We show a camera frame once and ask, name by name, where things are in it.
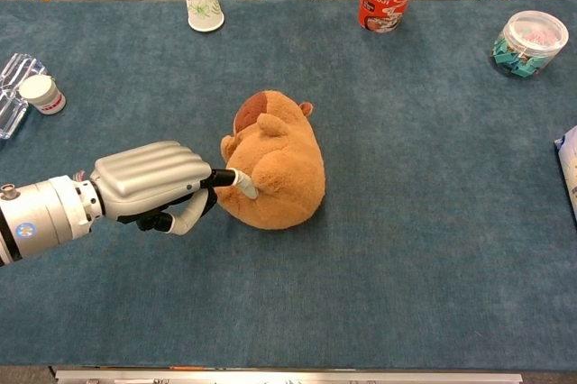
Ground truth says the small white red-labelled bottle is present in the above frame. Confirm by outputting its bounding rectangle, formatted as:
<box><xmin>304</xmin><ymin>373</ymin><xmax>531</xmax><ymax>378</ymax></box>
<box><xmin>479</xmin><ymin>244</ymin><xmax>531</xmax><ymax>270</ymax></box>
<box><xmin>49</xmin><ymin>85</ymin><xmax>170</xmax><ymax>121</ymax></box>
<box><xmin>18</xmin><ymin>74</ymin><xmax>68</xmax><ymax>116</ymax></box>

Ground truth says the white blue plastic bag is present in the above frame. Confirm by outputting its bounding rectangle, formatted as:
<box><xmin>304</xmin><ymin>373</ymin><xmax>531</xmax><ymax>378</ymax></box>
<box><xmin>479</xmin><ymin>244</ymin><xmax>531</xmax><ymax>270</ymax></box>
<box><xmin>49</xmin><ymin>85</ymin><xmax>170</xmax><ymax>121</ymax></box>
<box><xmin>553</xmin><ymin>124</ymin><xmax>577</xmax><ymax>224</ymax></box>

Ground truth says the clear crumpled plastic bottle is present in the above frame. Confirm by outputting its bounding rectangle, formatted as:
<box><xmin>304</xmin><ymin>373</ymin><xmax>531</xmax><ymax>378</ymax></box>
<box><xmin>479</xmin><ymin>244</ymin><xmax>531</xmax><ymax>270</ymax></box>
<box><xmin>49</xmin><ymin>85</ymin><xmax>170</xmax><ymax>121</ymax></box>
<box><xmin>0</xmin><ymin>52</ymin><xmax>48</xmax><ymax>141</ymax></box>

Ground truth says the clear jar of binder clips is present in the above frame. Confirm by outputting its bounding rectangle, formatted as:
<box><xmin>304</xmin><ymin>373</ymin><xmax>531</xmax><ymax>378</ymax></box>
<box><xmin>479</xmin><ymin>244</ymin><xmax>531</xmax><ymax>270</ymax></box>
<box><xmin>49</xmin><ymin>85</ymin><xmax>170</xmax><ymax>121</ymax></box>
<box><xmin>490</xmin><ymin>10</ymin><xmax>570</xmax><ymax>78</ymax></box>

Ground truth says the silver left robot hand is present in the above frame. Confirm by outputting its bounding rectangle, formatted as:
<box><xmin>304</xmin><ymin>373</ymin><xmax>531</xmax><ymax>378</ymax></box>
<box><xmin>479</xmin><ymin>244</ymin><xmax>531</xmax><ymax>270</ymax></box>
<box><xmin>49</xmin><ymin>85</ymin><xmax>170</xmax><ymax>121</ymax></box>
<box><xmin>89</xmin><ymin>140</ymin><xmax>260</xmax><ymax>236</ymax></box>

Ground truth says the white paper cup green print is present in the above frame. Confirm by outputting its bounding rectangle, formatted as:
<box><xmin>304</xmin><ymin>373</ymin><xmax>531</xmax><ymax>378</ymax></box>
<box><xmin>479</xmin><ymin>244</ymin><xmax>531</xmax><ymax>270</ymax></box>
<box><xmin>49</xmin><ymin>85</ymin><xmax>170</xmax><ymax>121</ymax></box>
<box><xmin>182</xmin><ymin>0</ymin><xmax>225</xmax><ymax>33</ymax></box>

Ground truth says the aluminium table edge rail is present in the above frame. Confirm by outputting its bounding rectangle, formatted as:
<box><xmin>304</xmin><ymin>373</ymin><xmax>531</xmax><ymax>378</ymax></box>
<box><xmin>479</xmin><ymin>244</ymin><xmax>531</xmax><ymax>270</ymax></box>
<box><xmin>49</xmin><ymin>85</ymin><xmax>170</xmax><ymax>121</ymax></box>
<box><xmin>53</xmin><ymin>369</ymin><xmax>524</xmax><ymax>384</ymax></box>

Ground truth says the brown capybara plush toy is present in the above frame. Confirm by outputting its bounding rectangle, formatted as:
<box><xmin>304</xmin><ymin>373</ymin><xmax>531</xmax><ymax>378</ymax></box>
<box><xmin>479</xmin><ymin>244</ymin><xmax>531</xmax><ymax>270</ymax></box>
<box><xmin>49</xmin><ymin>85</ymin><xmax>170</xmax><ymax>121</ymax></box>
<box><xmin>215</xmin><ymin>89</ymin><xmax>327</xmax><ymax>232</ymax></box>

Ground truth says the blue felt table cloth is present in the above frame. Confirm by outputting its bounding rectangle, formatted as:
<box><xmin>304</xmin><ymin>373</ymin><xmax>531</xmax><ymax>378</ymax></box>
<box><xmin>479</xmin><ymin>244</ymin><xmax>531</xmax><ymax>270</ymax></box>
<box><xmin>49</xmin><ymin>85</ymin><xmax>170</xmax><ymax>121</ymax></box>
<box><xmin>0</xmin><ymin>0</ymin><xmax>577</xmax><ymax>370</ymax></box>

